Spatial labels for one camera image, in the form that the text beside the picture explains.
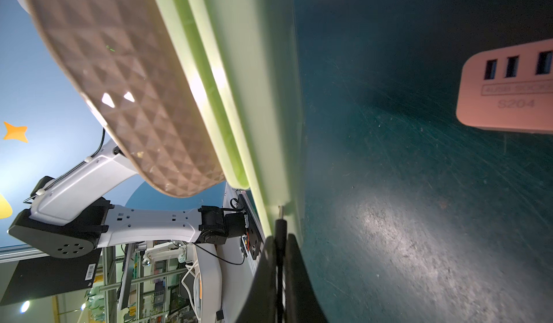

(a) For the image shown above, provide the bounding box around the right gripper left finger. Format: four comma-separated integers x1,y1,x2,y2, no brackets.
236,237,277,323

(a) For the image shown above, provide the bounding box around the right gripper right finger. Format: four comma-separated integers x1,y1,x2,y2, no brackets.
284,234,328,323

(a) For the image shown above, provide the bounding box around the green electronic kitchen scale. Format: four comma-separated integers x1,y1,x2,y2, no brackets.
155,0,305,241

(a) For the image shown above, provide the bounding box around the pink square bowl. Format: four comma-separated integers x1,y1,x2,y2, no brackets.
27,0,224,198

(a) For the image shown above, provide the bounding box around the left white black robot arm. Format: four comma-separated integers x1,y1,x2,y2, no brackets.
8,140,249,259

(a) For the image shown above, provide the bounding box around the orange power strip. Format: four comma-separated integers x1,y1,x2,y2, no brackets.
456,39,552,134

